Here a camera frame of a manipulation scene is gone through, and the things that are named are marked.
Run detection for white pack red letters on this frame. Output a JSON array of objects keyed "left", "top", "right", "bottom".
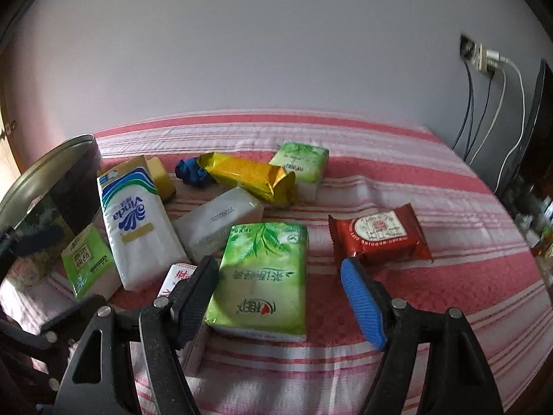
[{"left": 158, "top": 262, "right": 197, "bottom": 297}]

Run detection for grey white pack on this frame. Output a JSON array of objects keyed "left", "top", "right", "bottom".
[{"left": 174, "top": 187, "right": 264, "bottom": 263}]

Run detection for white blue Vinda tissue pack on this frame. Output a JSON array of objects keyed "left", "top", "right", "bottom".
[{"left": 97, "top": 156, "right": 188, "bottom": 291}]

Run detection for red wedding wipes packet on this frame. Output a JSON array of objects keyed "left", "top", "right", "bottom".
[{"left": 328, "top": 203, "right": 433, "bottom": 267}]

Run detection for large green tissue pack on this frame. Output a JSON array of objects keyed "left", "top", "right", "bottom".
[{"left": 204, "top": 222, "right": 308, "bottom": 342}]

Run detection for pink striped bed cover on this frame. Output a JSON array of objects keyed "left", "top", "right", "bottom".
[{"left": 0, "top": 110, "right": 550, "bottom": 415}]

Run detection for yellow sponge on bed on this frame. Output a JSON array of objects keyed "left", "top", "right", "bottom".
[{"left": 146, "top": 156, "right": 176, "bottom": 203}]

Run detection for blue crumpled cloth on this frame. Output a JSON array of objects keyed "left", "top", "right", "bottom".
[{"left": 174, "top": 157, "right": 214, "bottom": 188}]

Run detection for gold yellow snack packet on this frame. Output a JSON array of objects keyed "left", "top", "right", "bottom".
[{"left": 197, "top": 152, "right": 297, "bottom": 208}]

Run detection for small green tissue pack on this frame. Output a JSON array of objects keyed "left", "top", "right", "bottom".
[{"left": 269, "top": 141, "right": 329, "bottom": 202}]

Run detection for round metal tin box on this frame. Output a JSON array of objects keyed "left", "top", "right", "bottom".
[{"left": 1, "top": 134, "right": 102, "bottom": 291}]

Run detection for cluttered side table items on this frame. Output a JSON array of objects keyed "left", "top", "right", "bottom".
[{"left": 502, "top": 175, "right": 552, "bottom": 288}]

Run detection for wooden door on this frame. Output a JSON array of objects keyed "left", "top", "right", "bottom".
[{"left": 0, "top": 83, "right": 24, "bottom": 198}]

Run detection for black monitor screen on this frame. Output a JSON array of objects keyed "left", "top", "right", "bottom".
[{"left": 496, "top": 58, "right": 552, "bottom": 198}]

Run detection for black power cable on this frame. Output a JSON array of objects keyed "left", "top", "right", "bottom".
[{"left": 451, "top": 57, "right": 496, "bottom": 162}]

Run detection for white charger cable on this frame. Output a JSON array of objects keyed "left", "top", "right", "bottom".
[
  {"left": 468, "top": 68, "right": 507, "bottom": 166},
  {"left": 492, "top": 56, "right": 528, "bottom": 193}
]

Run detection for wall socket with plugs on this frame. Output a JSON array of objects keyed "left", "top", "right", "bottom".
[{"left": 459, "top": 34, "right": 502, "bottom": 75}]

